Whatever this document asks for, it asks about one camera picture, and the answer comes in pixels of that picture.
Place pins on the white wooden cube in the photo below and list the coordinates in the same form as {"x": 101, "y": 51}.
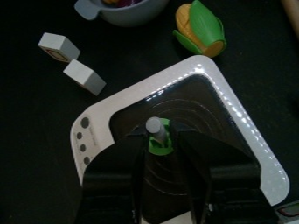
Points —
{"x": 83, "y": 75}
{"x": 57, "y": 45}

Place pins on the orange toy food piece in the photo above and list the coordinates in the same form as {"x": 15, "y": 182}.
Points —
{"x": 109, "y": 1}

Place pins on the white toy card red edge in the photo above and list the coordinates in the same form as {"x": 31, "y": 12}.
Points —
{"x": 288, "y": 210}

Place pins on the toy corn cob green husk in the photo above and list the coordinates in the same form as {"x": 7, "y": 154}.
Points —
{"x": 204, "y": 26}

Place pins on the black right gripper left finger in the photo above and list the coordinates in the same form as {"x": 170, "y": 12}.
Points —
{"x": 112, "y": 180}

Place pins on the white toy induction cooker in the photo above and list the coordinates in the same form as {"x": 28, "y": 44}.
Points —
{"x": 116, "y": 99}

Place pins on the grey toy bowl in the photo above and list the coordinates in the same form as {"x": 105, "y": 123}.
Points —
{"x": 128, "y": 14}

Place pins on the green toy screw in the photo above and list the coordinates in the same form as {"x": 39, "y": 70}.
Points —
{"x": 160, "y": 148}

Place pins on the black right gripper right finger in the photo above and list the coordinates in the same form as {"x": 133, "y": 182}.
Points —
{"x": 222, "y": 186}

